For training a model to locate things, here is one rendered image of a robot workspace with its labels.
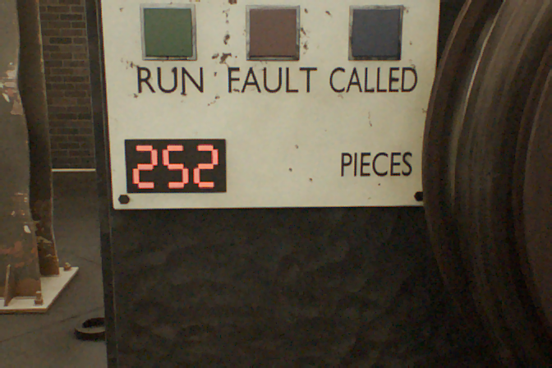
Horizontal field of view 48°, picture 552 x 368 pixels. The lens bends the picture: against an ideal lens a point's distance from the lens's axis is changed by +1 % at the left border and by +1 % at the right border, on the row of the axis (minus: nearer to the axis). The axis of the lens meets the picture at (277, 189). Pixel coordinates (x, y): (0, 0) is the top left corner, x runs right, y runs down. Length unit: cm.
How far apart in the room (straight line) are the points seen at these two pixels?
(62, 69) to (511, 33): 642
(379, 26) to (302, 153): 11
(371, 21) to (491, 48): 14
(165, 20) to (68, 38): 621
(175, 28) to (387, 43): 16
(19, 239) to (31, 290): 26
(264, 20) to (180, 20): 6
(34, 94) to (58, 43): 337
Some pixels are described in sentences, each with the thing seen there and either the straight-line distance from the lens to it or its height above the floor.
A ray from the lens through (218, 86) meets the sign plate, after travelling 50.
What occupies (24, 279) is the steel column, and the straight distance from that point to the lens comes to 327.
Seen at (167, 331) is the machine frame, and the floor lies 94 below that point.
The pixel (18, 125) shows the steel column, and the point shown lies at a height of 87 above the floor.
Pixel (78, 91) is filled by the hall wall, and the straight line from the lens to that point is 669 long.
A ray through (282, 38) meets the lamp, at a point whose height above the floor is 120.
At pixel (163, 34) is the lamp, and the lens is 50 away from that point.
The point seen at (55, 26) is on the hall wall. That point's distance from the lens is 674.
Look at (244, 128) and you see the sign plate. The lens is 50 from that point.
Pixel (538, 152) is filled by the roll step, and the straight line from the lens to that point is 39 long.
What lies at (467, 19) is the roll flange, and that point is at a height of 121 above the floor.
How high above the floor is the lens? 118
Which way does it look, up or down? 12 degrees down
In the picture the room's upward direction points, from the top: straight up
